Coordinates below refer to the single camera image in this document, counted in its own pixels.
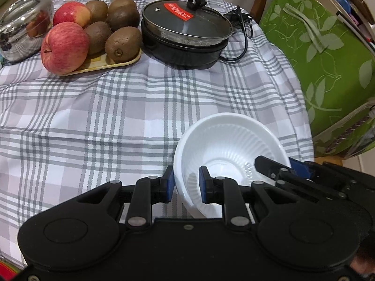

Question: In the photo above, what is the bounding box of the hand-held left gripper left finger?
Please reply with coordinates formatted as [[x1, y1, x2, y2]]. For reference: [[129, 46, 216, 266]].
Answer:
[[77, 165, 176, 229]]

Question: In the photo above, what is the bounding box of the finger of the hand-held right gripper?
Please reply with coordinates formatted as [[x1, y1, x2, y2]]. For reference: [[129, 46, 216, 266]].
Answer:
[[306, 161, 375, 202], [254, 156, 316, 182]]

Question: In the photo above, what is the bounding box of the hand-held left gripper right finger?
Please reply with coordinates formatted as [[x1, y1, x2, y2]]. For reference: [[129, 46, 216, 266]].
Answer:
[[198, 165, 296, 229]]

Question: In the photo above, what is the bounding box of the large white ribbed bowl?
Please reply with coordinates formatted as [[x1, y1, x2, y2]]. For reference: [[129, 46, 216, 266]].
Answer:
[[173, 113, 292, 219]]

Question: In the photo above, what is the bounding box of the person's right forearm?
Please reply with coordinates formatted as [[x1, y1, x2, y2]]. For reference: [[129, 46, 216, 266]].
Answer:
[[350, 233, 375, 276]]

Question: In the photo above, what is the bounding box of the clear plastic bag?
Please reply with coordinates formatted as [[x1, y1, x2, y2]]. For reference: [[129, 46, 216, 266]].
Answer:
[[313, 102, 375, 156]]

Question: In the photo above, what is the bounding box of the grey plaid tablecloth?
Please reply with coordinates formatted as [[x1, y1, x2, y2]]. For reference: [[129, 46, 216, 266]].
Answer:
[[0, 0, 316, 270]]

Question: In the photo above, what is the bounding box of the green leaf-print bag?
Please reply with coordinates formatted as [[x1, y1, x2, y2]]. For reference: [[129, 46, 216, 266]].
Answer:
[[259, 0, 375, 157]]

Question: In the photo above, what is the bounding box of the black electric pot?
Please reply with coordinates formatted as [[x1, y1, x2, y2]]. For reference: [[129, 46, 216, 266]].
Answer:
[[141, 23, 229, 68]]

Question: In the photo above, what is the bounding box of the yellow fruit tray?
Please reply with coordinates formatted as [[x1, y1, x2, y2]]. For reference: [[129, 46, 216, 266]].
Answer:
[[59, 48, 143, 77]]

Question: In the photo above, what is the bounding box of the brown kiwi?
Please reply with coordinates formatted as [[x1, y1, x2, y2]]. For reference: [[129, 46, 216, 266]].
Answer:
[[106, 6, 140, 33], [105, 26, 143, 64], [86, 0, 108, 23], [83, 21, 113, 55], [108, 0, 138, 15]]

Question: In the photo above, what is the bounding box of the glass pot lid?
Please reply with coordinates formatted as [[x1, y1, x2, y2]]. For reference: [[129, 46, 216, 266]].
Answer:
[[142, 0, 234, 47]]

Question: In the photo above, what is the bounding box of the large red apple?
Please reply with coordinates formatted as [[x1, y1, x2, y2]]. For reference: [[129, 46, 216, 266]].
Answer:
[[40, 21, 90, 75]]

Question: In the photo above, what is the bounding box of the blue round lid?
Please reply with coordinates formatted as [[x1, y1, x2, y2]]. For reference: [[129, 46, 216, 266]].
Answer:
[[334, 0, 350, 14]]

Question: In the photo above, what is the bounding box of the shiny steel container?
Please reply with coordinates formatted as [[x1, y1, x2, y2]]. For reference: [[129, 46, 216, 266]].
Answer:
[[0, 0, 54, 63]]

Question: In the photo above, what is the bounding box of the black power cable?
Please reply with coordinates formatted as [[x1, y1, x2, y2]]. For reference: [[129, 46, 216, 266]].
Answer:
[[220, 5, 257, 64]]

